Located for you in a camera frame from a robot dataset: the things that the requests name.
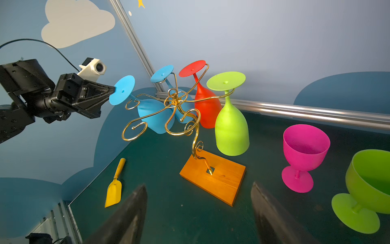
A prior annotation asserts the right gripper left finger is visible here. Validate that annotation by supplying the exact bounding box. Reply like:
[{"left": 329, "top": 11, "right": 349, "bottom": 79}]
[{"left": 84, "top": 184, "right": 148, "bottom": 244}]

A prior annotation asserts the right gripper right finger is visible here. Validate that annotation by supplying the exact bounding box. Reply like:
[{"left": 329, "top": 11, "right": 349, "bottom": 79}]
[{"left": 251, "top": 182, "right": 319, "bottom": 244}]

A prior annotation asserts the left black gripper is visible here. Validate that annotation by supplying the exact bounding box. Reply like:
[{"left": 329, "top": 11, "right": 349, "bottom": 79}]
[{"left": 45, "top": 73, "right": 116, "bottom": 120}]

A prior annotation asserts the blue wine glass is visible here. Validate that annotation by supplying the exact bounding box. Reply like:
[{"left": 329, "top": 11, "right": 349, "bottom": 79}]
[
  {"left": 150, "top": 64, "right": 196, "bottom": 124},
  {"left": 109, "top": 75, "right": 173, "bottom": 134}
]

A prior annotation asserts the pink wine glass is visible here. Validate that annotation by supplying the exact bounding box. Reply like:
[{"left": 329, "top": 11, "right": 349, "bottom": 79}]
[{"left": 281, "top": 124, "right": 331, "bottom": 193}]

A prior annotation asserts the green wine glass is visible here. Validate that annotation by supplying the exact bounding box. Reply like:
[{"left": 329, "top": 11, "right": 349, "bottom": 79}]
[
  {"left": 207, "top": 71, "right": 250, "bottom": 156},
  {"left": 331, "top": 149, "right": 390, "bottom": 234}
]

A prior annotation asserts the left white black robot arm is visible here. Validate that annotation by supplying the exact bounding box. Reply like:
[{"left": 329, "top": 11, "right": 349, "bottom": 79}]
[{"left": 1, "top": 59, "right": 115, "bottom": 142}]

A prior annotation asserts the red wine glass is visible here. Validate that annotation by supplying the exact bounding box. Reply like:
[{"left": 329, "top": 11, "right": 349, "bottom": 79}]
[{"left": 179, "top": 60, "right": 222, "bottom": 129}]

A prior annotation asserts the yellow toy shovel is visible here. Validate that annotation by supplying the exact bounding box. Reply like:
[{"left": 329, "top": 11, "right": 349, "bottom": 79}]
[{"left": 105, "top": 158, "right": 126, "bottom": 208}]

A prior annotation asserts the back aluminium crossbar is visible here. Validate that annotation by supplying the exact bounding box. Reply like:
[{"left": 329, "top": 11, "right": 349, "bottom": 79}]
[{"left": 230, "top": 98, "right": 390, "bottom": 131}]

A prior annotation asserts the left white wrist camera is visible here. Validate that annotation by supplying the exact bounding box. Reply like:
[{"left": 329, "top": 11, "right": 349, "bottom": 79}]
[{"left": 77, "top": 58, "right": 107, "bottom": 82}]

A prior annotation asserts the aluminium rail base frame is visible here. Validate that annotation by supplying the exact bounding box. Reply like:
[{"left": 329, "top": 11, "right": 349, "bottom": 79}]
[{"left": 30, "top": 201, "right": 83, "bottom": 244}]

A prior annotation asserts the wooden base wire glass rack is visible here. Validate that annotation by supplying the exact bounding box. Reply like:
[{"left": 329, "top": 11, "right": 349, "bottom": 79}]
[{"left": 121, "top": 63, "right": 247, "bottom": 207}]

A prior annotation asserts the left aluminium frame post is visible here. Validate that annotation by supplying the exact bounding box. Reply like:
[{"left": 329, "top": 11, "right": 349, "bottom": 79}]
[{"left": 109, "top": 0, "right": 155, "bottom": 77}]

